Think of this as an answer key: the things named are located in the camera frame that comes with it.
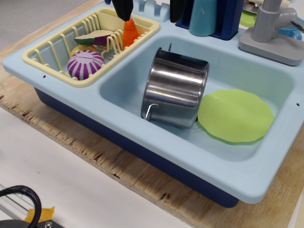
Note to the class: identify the yellow toy vegetable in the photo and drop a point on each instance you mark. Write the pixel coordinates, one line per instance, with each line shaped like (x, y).
(82, 48)

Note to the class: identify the teal plastic cup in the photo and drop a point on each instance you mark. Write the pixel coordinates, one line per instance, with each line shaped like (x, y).
(203, 17)

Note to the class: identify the grey toy faucet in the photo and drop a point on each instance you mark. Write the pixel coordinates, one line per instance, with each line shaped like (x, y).
(263, 39)

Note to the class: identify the toy eggplant slice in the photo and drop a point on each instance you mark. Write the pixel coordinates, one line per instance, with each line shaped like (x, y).
(97, 37)

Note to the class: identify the orange toy carrot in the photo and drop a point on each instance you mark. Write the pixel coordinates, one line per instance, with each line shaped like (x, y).
(130, 33)

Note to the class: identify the green bowl background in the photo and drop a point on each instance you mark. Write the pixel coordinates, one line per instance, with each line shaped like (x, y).
(248, 18)

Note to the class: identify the wooden board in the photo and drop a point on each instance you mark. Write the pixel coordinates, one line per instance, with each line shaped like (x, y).
(94, 184)

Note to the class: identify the green plastic plate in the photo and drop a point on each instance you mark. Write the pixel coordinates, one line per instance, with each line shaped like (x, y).
(234, 115)

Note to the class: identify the purple striped toy onion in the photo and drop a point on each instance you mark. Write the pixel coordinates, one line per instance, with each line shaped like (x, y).
(84, 63)

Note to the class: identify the dark blue holder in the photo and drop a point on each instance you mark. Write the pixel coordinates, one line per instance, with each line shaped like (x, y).
(228, 18)

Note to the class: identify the light blue toy sink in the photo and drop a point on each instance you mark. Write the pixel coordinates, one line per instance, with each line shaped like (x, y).
(226, 172)

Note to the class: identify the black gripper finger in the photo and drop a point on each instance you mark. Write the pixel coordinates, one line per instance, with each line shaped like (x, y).
(123, 8)
(176, 10)

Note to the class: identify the cream dish rack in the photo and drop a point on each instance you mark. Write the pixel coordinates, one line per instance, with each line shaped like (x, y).
(51, 55)

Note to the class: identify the stainless steel pot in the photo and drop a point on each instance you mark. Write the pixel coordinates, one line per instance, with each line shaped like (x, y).
(174, 89)

